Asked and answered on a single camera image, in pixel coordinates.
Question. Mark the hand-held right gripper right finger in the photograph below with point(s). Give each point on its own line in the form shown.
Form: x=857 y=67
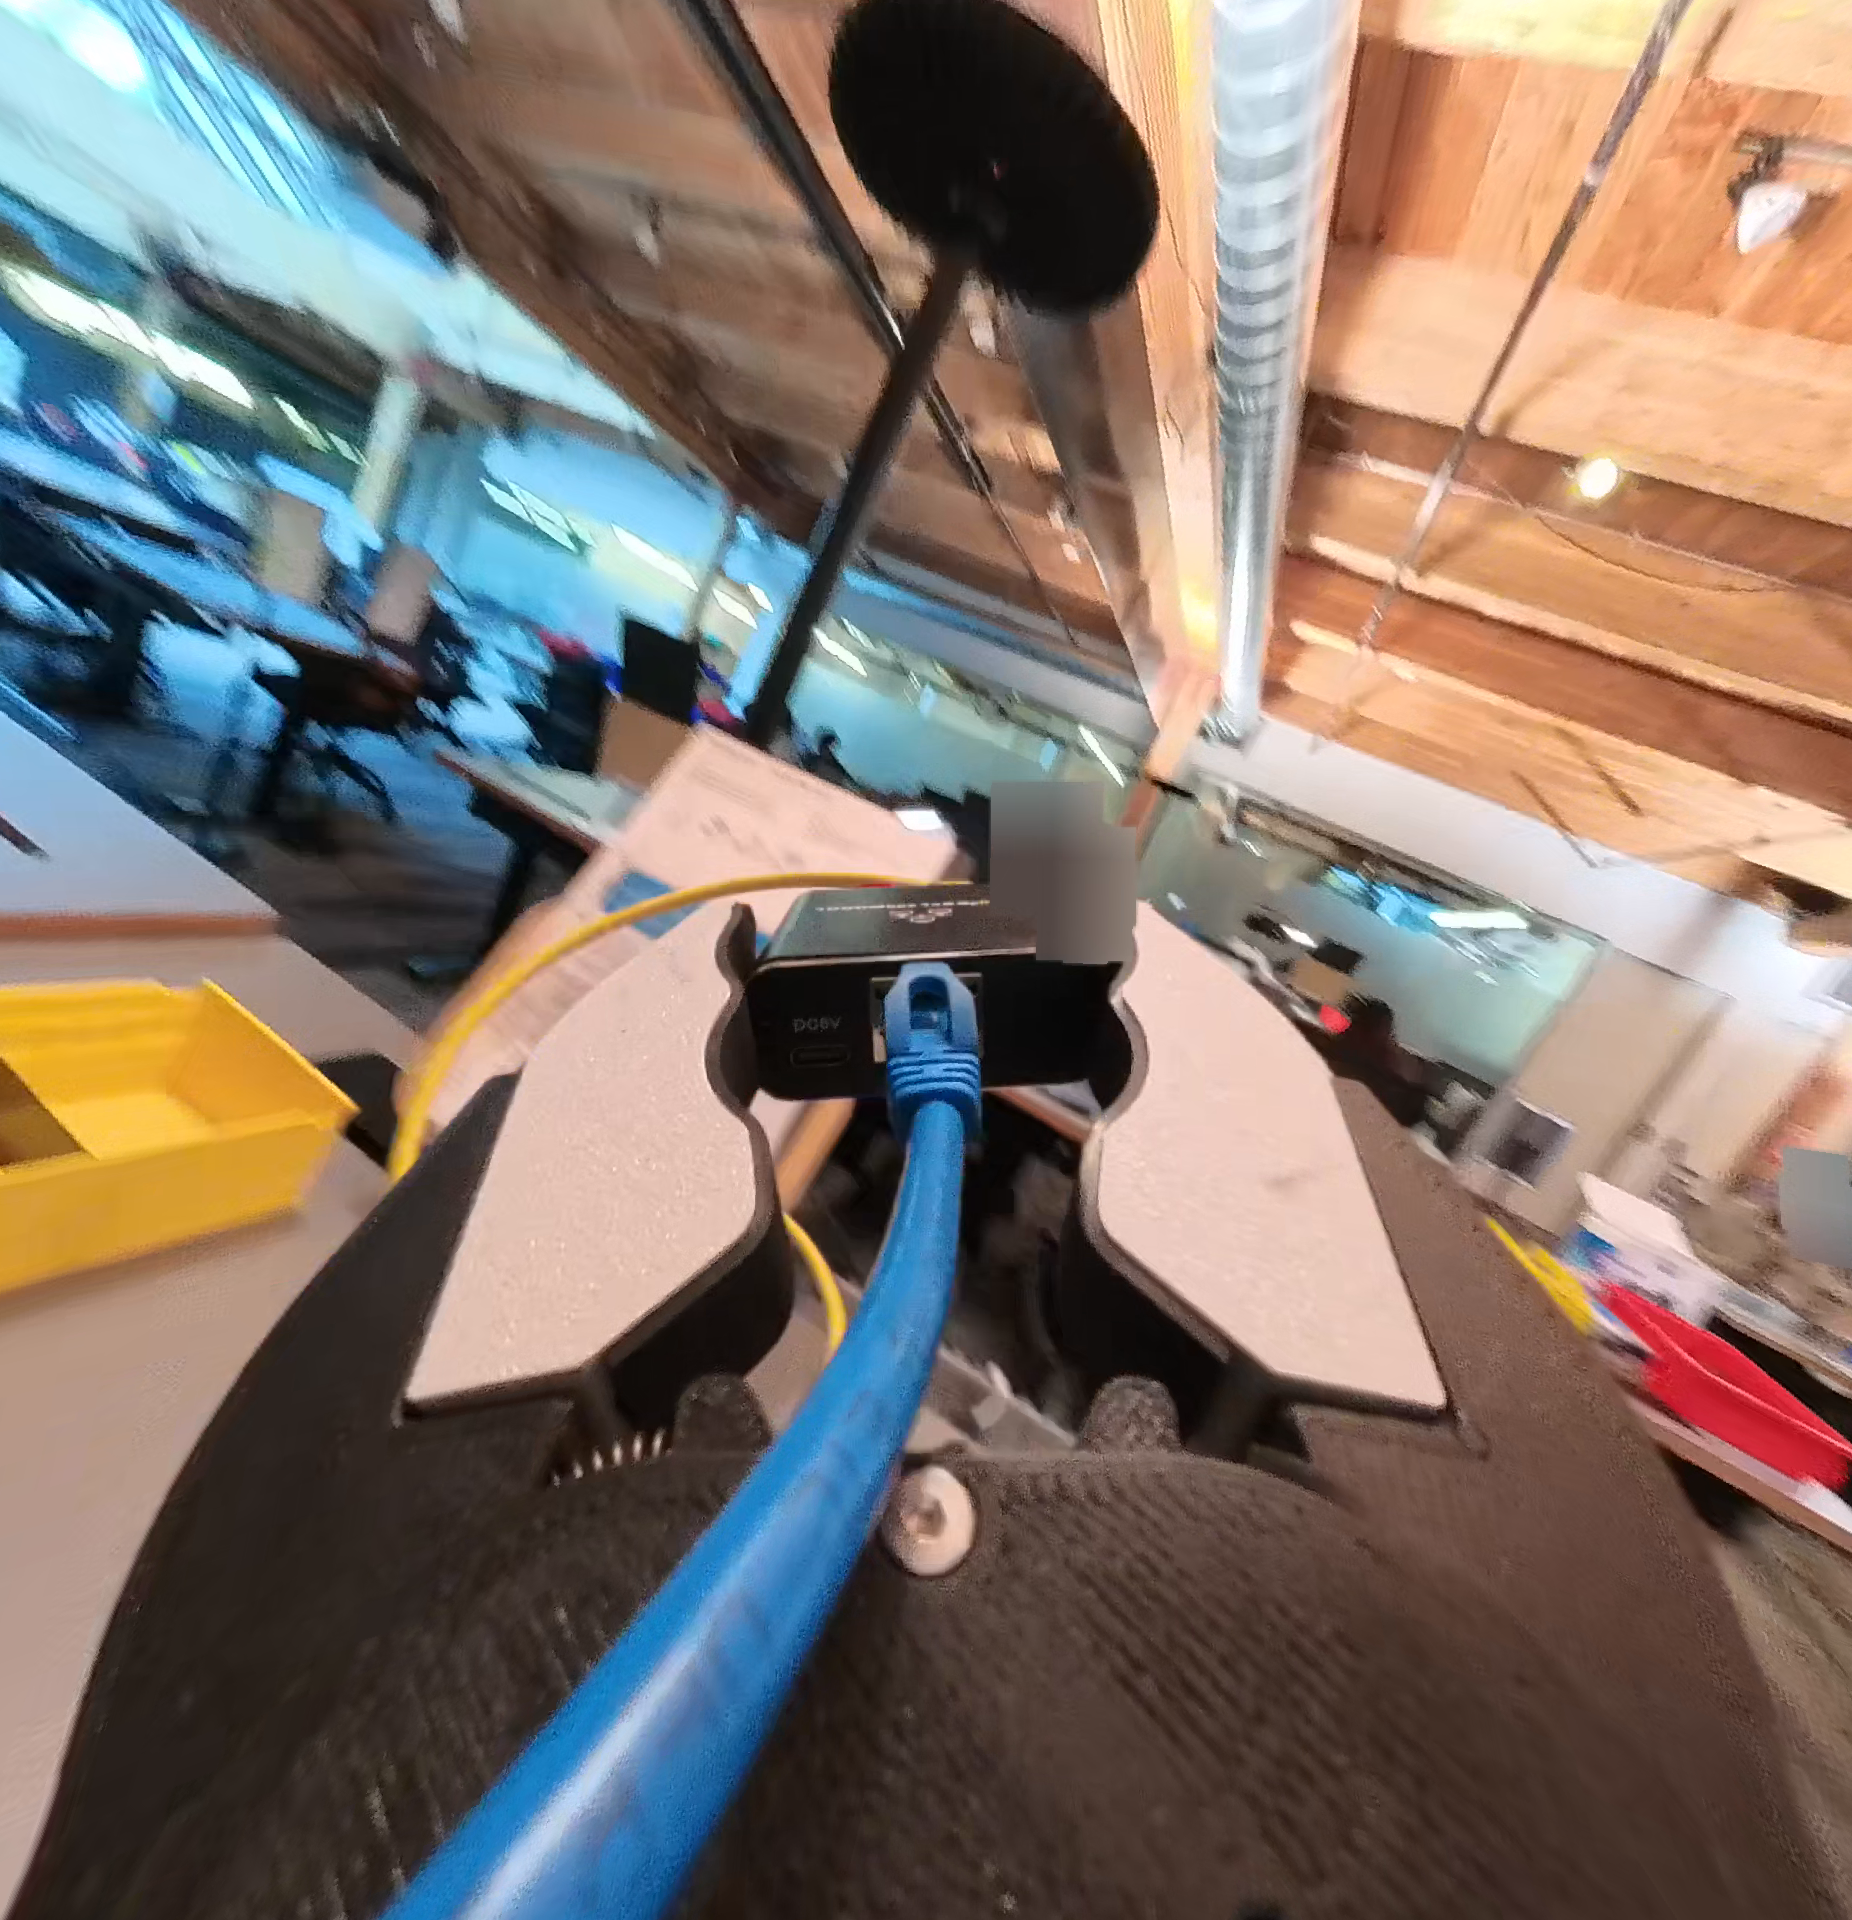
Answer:
x=1256 y=1199

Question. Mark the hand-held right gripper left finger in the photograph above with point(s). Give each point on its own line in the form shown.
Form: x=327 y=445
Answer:
x=597 y=1171

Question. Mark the black ethernet splitter box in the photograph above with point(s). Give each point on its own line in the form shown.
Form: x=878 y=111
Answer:
x=815 y=1037

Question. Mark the yellow plastic bin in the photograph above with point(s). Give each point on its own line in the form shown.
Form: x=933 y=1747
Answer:
x=192 y=1111

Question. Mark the grey desk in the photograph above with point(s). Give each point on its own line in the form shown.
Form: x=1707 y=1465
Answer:
x=116 y=1425

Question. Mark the wooden instruction board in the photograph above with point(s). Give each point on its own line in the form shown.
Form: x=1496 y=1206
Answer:
x=775 y=816

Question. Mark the red plastic bin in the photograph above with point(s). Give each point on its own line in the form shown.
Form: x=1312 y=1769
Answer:
x=1722 y=1380

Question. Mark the black fuzzy ball on pole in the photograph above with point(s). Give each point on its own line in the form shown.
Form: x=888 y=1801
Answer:
x=986 y=134

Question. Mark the silver ventilation duct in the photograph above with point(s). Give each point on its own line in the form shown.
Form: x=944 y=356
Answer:
x=1271 y=301

